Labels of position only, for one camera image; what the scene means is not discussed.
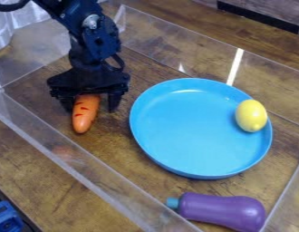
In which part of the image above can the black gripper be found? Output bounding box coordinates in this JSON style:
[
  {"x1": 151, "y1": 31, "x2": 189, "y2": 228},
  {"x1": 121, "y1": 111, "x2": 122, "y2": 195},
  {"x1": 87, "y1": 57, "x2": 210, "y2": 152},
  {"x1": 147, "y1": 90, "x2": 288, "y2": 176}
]
[{"x1": 46, "y1": 55, "x2": 130, "y2": 112}]

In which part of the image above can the orange toy carrot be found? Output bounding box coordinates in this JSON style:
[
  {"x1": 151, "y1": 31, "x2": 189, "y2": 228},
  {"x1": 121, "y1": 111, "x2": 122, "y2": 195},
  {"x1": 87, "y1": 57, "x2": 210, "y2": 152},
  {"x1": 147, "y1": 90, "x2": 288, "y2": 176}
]
[{"x1": 71, "y1": 94, "x2": 99, "y2": 133}]

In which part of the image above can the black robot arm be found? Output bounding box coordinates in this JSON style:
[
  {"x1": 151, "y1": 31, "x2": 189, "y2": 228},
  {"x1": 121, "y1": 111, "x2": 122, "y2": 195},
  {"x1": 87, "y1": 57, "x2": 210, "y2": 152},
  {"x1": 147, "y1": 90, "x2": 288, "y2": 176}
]
[{"x1": 33, "y1": 0, "x2": 130, "y2": 112}]

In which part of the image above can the blue plastic tray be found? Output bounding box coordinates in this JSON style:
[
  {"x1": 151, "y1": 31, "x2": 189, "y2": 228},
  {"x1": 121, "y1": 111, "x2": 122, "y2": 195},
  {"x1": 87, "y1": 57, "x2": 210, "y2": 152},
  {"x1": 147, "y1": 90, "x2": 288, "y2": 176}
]
[{"x1": 129, "y1": 78, "x2": 273, "y2": 179}]

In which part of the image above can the yellow toy lemon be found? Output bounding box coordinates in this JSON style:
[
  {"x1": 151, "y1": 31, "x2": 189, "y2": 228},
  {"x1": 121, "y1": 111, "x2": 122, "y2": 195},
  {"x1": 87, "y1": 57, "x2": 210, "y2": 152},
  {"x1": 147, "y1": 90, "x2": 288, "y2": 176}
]
[{"x1": 234, "y1": 99, "x2": 268, "y2": 132}]

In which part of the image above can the blue plastic crate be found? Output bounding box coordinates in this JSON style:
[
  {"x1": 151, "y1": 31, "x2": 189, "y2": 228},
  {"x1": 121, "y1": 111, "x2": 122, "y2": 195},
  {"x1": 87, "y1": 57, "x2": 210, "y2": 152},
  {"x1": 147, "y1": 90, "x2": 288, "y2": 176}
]
[{"x1": 0, "y1": 200, "x2": 23, "y2": 232}]

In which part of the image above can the dark wooden baseboard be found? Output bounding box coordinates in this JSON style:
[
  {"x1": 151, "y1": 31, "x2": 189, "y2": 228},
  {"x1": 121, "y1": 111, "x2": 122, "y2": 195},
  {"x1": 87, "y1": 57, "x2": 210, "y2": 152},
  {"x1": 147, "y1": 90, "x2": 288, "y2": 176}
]
[{"x1": 216, "y1": 0, "x2": 299, "y2": 34}]

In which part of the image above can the purple toy eggplant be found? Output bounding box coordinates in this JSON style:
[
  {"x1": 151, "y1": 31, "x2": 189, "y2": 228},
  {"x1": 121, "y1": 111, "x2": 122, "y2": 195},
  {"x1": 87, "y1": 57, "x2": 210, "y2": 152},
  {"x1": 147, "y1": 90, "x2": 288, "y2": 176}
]
[{"x1": 165, "y1": 192, "x2": 266, "y2": 232}]

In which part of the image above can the clear acrylic enclosure wall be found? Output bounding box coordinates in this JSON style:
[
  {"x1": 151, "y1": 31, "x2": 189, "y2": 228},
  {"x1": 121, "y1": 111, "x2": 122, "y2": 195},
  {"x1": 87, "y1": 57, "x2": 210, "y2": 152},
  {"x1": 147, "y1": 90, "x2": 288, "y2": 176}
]
[{"x1": 0, "y1": 0, "x2": 299, "y2": 232}]

